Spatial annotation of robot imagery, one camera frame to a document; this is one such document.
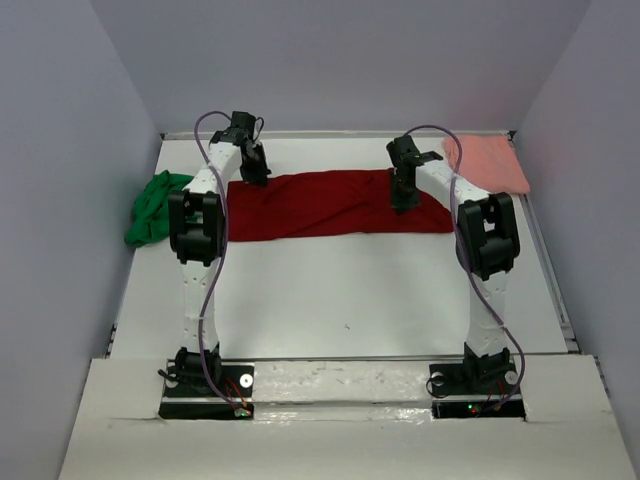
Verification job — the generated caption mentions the red t shirt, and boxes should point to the red t shirt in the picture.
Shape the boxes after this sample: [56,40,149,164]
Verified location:
[228,169,453,242]

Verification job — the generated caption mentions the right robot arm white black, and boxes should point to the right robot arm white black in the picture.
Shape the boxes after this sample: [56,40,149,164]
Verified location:
[386,134,520,399]

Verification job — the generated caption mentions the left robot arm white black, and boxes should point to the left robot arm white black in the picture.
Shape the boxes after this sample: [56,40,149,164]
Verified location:
[168,111,271,403]

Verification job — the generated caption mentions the pink folded t shirt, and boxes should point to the pink folded t shirt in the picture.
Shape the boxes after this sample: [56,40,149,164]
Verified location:
[458,135,530,195]

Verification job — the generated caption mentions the green t shirt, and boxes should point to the green t shirt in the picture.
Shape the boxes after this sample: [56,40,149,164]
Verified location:
[124,170,193,248]

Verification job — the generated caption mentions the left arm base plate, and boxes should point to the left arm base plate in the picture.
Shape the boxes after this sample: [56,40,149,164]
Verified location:
[158,361,255,421]

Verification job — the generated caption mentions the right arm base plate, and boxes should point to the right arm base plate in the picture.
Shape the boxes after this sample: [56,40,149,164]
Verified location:
[425,363,526,420]

